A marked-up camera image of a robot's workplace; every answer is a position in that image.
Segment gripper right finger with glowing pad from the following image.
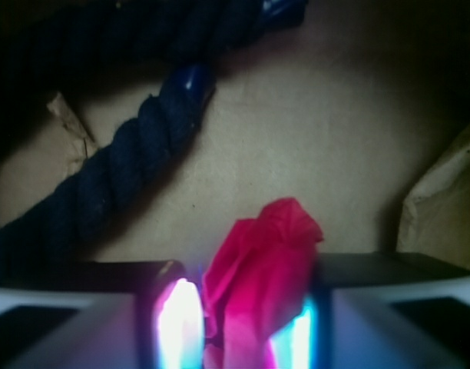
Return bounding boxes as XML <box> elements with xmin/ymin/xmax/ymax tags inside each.
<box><xmin>271</xmin><ymin>252</ymin><xmax>470</xmax><ymax>368</ymax></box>

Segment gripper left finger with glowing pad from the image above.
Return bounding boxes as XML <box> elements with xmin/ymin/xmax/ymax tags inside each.
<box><xmin>0</xmin><ymin>260</ymin><xmax>203</xmax><ymax>368</ymax></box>

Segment red paper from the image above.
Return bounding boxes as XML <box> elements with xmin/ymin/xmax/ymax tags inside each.
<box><xmin>201</xmin><ymin>198</ymin><xmax>323</xmax><ymax>368</ymax></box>

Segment brown paper bag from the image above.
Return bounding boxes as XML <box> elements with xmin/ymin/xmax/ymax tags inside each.
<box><xmin>0</xmin><ymin>0</ymin><xmax>470</xmax><ymax>278</ymax></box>

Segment black twisted rope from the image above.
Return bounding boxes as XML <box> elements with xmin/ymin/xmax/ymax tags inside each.
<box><xmin>0</xmin><ymin>0</ymin><xmax>309</xmax><ymax>285</ymax></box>

